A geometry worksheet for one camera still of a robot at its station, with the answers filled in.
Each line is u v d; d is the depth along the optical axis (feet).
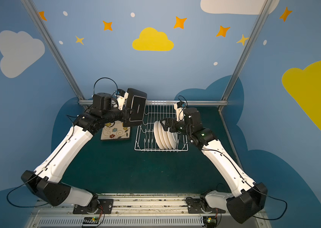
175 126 2.09
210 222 2.40
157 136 2.80
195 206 2.43
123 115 2.08
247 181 1.33
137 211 2.41
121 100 2.06
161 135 2.81
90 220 2.40
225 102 3.78
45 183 1.26
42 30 2.50
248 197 1.26
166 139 2.82
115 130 3.42
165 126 2.15
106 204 2.45
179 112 2.03
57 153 1.41
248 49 2.77
